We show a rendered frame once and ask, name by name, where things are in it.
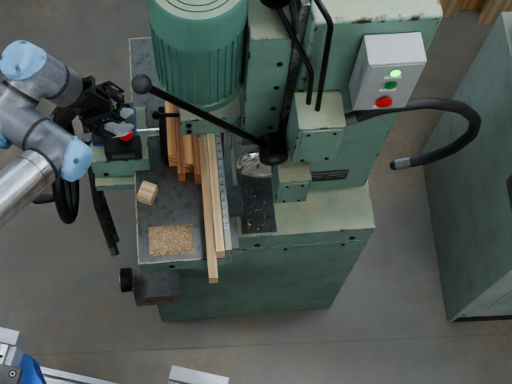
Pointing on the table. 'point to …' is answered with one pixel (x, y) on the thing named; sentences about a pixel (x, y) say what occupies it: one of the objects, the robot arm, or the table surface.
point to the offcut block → (147, 193)
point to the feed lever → (267, 155)
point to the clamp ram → (158, 133)
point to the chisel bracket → (186, 120)
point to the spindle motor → (199, 49)
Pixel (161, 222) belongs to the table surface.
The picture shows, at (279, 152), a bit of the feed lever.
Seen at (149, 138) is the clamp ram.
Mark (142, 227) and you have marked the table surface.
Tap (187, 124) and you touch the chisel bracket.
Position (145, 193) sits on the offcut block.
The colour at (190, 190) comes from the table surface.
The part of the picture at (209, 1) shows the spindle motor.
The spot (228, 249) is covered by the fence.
